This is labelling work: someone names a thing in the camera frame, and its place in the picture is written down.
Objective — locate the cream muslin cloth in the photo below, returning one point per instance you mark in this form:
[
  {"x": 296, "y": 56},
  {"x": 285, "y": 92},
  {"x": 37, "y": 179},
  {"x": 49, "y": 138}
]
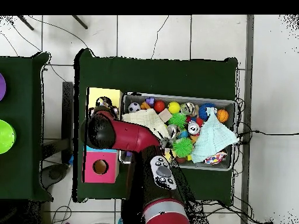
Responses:
[{"x": 144, "y": 119}]

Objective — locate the multicoloured patterned cloth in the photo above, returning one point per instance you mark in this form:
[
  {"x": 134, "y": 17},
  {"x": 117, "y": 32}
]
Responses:
[
  {"x": 216, "y": 158},
  {"x": 102, "y": 102}
]

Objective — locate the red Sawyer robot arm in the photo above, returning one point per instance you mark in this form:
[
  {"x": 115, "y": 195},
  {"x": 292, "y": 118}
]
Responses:
[{"x": 135, "y": 137}]

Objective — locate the wooden box with three holes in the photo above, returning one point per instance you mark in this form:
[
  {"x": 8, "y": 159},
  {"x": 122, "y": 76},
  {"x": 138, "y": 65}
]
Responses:
[{"x": 112, "y": 177}]

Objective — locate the shallow mesh bin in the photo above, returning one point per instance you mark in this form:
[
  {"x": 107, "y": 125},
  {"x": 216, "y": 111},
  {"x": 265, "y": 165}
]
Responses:
[{"x": 205, "y": 166}]

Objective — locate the wooden cube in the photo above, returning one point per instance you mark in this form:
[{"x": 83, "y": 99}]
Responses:
[{"x": 165, "y": 115}]

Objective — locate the red ball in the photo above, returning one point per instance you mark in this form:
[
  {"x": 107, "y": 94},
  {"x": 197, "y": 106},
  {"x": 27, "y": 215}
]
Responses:
[{"x": 159, "y": 106}]

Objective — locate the black and white soccer ball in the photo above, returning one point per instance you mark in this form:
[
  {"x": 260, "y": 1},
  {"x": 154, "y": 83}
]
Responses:
[{"x": 133, "y": 107}]

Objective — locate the purple plastic block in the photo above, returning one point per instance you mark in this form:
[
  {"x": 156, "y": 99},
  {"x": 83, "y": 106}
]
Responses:
[{"x": 150, "y": 100}]

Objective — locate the green spiky rubber ball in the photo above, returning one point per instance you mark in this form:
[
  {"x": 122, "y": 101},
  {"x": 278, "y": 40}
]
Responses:
[
  {"x": 183, "y": 147},
  {"x": 177, "y": 120}
]

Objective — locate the yellow ball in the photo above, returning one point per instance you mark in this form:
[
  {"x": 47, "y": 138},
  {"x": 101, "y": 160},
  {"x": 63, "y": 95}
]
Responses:
[{"x": 173, "y": 107}]

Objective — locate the dark green table cloth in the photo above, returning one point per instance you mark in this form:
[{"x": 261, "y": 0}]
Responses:
[
  {"x": 21, "y": 116},
  {"x": 151, "y": 74}
]

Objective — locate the mint muslin cloth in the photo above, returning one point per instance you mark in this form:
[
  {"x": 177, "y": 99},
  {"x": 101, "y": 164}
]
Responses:
[{"x": 212, "y": 140}]

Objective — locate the orange basketball toy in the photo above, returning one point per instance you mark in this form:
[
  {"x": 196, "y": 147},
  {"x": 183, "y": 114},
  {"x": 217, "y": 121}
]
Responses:
[{"x": 222, "y": 115}]

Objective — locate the black stand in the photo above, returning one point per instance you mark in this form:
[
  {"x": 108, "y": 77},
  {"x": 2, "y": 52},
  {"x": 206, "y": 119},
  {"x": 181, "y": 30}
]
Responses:
[{"x": 67, "y": 105}]

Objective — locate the black tripod leg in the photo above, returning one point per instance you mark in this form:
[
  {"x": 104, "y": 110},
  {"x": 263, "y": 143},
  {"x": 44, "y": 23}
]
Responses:
[
  {"x": 25, "y": 22},
  {"x": 80, "y": 22}
]

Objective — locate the green bowl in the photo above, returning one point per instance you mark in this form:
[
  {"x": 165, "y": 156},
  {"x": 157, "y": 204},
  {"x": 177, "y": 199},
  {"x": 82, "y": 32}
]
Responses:
[{"x": 5, "y": 137}]

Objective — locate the purple bowl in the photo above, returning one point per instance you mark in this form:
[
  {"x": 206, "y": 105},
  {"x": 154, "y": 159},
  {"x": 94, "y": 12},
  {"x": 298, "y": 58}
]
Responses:
[{"x": 1, "y": 87}]

